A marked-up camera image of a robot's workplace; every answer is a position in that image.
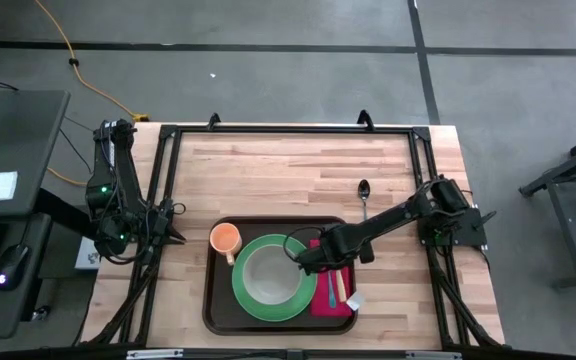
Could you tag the red cloth napkin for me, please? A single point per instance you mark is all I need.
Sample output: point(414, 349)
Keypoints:
point(320, 300)

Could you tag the green round plate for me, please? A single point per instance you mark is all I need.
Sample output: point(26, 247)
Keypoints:
point(274, 315)

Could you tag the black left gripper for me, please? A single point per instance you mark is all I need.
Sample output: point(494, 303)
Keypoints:
point(159, 232)

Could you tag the black computer mouse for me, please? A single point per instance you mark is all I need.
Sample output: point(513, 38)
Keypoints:
point(10, 265)

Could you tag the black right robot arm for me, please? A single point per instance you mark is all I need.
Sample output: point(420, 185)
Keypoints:
point(403, 215)

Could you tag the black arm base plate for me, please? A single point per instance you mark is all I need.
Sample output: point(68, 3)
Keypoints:
point(473, 235)

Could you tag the black metal rig frame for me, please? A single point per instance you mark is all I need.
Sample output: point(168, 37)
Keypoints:
point(293, 129)

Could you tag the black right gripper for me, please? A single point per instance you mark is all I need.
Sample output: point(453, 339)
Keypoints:
point(335, 247)

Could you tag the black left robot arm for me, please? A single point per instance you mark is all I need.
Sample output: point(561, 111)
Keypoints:
point(118, 165)

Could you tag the dark grey desk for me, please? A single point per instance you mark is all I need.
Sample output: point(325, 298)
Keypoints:
point(18, 140)

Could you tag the white printed box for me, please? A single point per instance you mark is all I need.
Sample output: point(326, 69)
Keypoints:
point(88, 255)

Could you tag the grey round bowl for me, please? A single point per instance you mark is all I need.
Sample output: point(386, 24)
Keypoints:
point(268, 277)

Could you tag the desk caster wheel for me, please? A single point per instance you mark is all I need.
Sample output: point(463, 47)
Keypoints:
point(42, 313)

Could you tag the black front crossbar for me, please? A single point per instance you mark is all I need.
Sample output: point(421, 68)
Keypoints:
point(228, 356)

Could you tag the dark brown plastic tray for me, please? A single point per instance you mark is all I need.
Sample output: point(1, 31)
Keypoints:
point(218, 305)

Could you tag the black metal side stand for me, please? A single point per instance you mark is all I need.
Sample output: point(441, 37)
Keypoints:
point(567, 230)

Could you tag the orange ceramic mug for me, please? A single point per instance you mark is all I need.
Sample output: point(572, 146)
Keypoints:
point(224, 237)

